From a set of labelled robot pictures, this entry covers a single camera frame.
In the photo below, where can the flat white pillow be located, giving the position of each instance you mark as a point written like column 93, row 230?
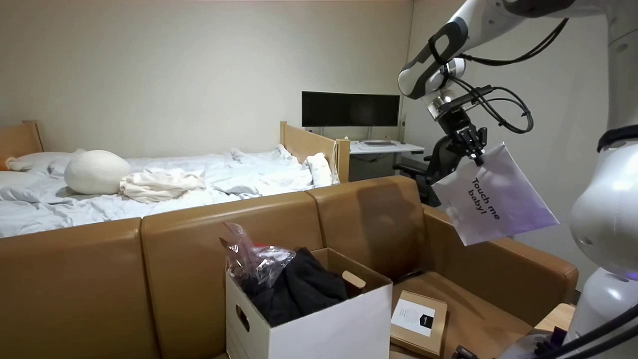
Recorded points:
column 37, row 160

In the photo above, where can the white folded towel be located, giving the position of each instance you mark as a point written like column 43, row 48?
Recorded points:
column 322, row 170

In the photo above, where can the wooden bed with white sheets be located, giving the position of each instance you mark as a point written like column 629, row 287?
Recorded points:
column 220, row 176

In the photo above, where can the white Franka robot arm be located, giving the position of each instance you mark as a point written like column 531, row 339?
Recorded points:
column 605, row 212

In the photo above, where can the black office chair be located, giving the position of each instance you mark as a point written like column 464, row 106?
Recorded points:
column 436, row 166

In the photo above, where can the round white cushion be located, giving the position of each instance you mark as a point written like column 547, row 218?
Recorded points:
column 97, row 172

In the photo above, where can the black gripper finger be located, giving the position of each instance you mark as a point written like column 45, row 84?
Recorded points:
column 470, row 150
column 483, row 142

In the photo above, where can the white paper bag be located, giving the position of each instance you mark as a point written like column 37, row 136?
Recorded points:
column 499, row 200

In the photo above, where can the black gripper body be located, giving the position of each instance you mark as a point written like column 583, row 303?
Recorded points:
column 460, row 122

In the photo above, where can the black clothing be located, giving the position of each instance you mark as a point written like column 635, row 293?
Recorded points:
column 302, row 289

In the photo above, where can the white desk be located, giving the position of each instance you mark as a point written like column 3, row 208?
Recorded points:
column 382, row 150

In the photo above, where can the long black metal bar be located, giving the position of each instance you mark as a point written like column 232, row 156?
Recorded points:
column 601, row 335

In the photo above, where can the white cardboard box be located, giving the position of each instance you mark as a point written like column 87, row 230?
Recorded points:
column 332, row 331

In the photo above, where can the brown package with white label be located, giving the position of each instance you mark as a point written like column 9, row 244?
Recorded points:
column 420, row 325

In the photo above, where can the light wooden table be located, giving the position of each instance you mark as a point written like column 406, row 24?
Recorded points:
column 555, row 317

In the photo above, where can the crumpled white cloth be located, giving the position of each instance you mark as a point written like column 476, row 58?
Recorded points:
column 160, row 184

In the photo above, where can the black computer monitor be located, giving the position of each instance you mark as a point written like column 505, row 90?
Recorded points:
column 350, row 110

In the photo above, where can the tan leather sofa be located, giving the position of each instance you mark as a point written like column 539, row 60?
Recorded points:
column 101, row 285

